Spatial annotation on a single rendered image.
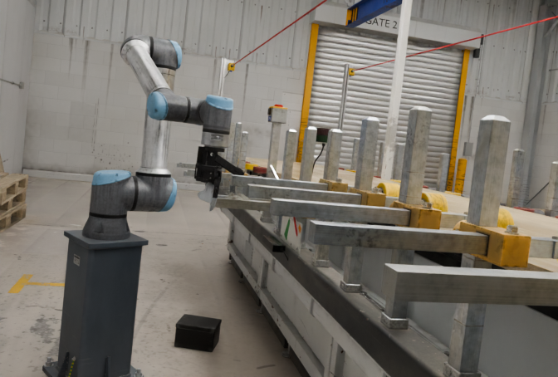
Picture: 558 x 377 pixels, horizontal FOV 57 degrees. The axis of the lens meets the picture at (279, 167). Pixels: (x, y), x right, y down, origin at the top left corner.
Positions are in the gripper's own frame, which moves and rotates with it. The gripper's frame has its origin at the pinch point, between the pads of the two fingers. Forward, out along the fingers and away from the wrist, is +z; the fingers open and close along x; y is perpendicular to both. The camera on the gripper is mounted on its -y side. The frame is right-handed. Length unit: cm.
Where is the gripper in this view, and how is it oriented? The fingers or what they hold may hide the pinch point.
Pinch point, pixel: (212, 207)
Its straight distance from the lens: 174.8
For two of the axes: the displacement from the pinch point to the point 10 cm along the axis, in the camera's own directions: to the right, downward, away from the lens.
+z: -1.3, 9.9, 0.5
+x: 2.4, 0.8, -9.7
